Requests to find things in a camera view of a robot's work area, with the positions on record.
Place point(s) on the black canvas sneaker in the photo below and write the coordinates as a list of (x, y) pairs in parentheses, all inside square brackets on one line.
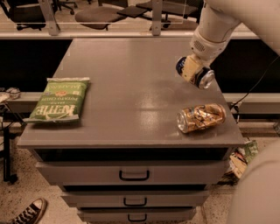
[(32, 214)]

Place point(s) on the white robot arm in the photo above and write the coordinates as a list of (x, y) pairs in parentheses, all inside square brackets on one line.
[(256, 199)]

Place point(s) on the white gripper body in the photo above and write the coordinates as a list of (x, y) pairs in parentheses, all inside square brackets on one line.
[(205, 49)]

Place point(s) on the black side stand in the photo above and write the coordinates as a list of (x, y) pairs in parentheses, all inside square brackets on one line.
[(11, 93)]

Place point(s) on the bottom grey drawer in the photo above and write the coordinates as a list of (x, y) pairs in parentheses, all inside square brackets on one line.
[(137, 214)]

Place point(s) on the crushed orange soda can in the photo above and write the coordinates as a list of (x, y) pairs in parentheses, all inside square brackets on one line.
[(200, 117)]

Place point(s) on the grey office chair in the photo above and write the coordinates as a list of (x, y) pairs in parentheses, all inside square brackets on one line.
[(101, 16)]

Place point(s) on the green snack bag in basket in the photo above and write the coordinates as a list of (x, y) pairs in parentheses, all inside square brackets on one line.
[(251, 148)]

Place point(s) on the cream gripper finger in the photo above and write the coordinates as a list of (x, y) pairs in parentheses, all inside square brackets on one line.
[(195, 71)]

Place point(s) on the grey drawer cabinet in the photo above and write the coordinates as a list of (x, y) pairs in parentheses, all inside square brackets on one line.
[(129, 112)]

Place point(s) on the wire basket with snacks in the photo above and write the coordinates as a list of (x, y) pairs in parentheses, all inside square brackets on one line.
[(238, 163)]

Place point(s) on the middle grey drawer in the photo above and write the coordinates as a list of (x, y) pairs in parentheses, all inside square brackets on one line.
[(135, 199)]

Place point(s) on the black office chair left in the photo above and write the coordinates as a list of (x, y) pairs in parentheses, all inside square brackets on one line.
[(24, 13)]

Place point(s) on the black office chair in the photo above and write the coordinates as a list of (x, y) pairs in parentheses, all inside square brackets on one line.
[(184, 8), (24, 13)]

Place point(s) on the top grey drawer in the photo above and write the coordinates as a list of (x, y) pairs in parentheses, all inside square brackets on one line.
[(120, 173)]

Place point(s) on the black office chair right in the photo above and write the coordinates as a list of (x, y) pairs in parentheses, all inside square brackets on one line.
[(184, 8)]

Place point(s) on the green kettle chips bag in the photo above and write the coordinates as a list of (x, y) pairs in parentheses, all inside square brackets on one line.
[(61, 101)]

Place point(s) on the grey drawer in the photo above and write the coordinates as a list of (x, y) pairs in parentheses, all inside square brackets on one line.
[(135, 199), (137, 214), (120, 173)]

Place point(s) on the blue pepsi can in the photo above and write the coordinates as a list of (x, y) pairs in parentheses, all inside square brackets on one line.
[(210, 75)]

